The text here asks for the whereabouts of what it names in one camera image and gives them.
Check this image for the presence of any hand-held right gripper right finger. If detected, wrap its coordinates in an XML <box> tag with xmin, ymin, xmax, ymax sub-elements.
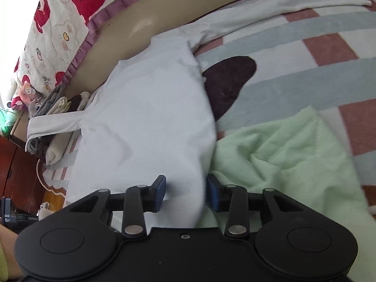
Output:
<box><xmin>206</xmin><ymin>175</ymin><xmax>303</xmax><ymax>229</ymax></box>

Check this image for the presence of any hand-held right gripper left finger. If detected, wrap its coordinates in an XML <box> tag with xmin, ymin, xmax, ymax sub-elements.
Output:
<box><xmin>69</xmin><ymin>175</ymin><xmax>167</xmax><ymax>231</ymax></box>

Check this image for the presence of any white long-sleeved shirt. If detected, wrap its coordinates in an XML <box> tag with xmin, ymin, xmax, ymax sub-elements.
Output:
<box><xmin>27</xmin><ymin>0</ymin><xmax>371</xmax><ymax>230</ymax></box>

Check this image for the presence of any person's left forearm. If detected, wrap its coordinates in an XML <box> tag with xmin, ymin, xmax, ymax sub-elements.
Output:
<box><xmin>0</xmin><ymin>225</ymin><xmax>24</xmax><ymax>280</ymax></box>

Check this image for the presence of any small beige object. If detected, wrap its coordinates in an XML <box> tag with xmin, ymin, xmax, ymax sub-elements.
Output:
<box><xmin>39</xmin><ymin>201</ymin><xmax>58</xmax><ymax>219</ymax></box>

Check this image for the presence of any red-brown wooden cabinet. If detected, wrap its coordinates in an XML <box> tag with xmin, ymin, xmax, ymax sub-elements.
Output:
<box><xmin>0</xmin><ymin>135</ymin><xmax>45</xmax><ymax>213</ymax></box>

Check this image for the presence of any light green fleece garment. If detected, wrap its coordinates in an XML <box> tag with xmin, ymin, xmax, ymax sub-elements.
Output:
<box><xmin>191</xmin><ymin>106</ymin><xmax>376</xmax><ymax>282</ymax></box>

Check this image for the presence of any folded beige garment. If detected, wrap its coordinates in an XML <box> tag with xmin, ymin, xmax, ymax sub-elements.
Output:
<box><xmin>45</xmin><ymin>92</ymin><xmax>92</xmax><ymax>165</ymax></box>

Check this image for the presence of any green translucent object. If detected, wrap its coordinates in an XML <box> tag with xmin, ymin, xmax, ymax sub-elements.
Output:
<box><xmin>0</xmin><ymin>108</ymin><xmax>16</xmax><ymax>136</ymax></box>

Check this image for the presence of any grey plush toy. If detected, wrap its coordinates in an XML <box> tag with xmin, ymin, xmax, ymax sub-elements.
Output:
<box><xmin>28</xmin><ymin>99</ymin><xmax>45</xmax><ymax>119</ymax></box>

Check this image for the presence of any folded grey garment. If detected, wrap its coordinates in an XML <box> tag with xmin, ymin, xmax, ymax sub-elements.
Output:
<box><xmin>26</xmin><ymin>86</ymin><xmax>65</xmax><ymax>155</ymax></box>

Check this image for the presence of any folded cream waffle garment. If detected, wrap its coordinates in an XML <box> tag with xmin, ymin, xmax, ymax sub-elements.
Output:
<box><xmin>54</xmin><ymin>96</ymin><xmax>72</xmax><ymax>114</ymax></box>

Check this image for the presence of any pink plush toy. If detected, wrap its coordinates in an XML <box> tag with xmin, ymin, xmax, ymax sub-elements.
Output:
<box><xmin>7</xmin><ymin>82</ymin><xmax>41</xmax><ymax>110</ymax></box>

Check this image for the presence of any folded dark brown garment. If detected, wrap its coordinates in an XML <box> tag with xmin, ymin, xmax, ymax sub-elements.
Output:
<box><xmin>70</xmin><ymin>94</ymin><xmax>85</xmax><ymax>111</ymax></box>

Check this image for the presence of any checked plush blanket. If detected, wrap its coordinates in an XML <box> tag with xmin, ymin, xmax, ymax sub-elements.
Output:
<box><xmin>44</xmin><ymin>0</ymin><xmax>376</xmax><ymax>221</ymax></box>

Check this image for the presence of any beige bed board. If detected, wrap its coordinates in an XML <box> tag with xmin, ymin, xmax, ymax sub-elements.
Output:
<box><xmin>63</xmin><ymin>0</ymin><xmax>363</xmax><ymax>96</ymax></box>

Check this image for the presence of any printed quilt with purple frill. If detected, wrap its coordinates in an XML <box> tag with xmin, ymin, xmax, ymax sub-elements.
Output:
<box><xmin>0</xmin><ymin>0</ymin><xmax>177</xmax><ymax>106</ymax></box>

